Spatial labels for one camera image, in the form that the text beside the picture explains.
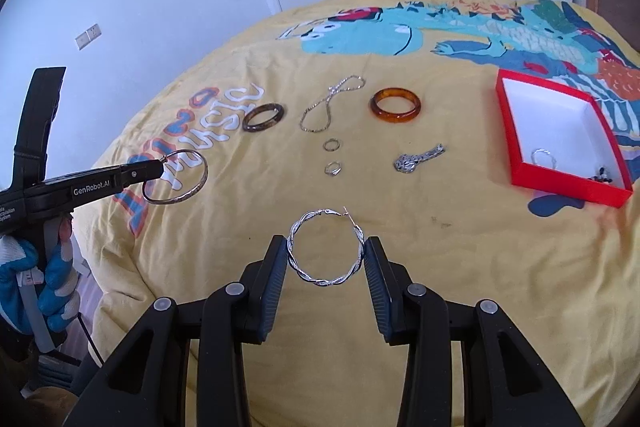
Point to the twisted silver hoop earring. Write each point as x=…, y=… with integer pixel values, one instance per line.
x=324, y=284

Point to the dark brown bangle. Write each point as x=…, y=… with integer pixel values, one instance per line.
x=252, y=127

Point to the person's left hand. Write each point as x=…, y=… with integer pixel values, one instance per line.
x=55, y=299

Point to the plain silver bangle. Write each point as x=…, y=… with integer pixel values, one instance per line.
x=175, y=202

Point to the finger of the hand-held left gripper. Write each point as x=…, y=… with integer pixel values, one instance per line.
x=142, y=174

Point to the wall switch plate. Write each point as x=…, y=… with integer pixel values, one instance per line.
x=88, y=37

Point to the dark beaded jewelry piece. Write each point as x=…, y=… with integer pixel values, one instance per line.
x=602, y=177

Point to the red jewelry box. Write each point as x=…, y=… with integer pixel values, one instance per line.
x=550, y=117

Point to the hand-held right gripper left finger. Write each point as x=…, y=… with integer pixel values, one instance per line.
x=272, y=288

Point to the amber bangle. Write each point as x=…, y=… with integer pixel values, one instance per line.
x=385, y=117

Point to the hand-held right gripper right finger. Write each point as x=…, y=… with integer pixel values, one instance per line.
x=378, y=292

